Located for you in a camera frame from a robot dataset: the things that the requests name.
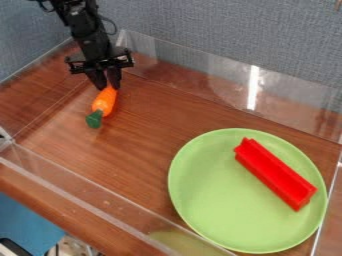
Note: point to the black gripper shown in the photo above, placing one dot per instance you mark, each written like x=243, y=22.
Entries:
x=118, y=60

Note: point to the orange toy carrot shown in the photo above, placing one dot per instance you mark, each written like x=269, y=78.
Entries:
x=102, y=107

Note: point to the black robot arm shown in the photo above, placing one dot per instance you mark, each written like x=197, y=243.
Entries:
x=80, y=17

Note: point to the green plate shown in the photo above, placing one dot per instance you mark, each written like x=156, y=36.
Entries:
x=225, y=203

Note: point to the red plastic block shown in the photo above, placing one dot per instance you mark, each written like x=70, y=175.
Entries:
x=274, y=173

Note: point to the clear acrylic corner bracket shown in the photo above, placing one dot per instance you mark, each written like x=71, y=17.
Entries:
x=122, y=39

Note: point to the clear acrylic enclosure wall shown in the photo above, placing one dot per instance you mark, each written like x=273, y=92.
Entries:
x=98, y=181

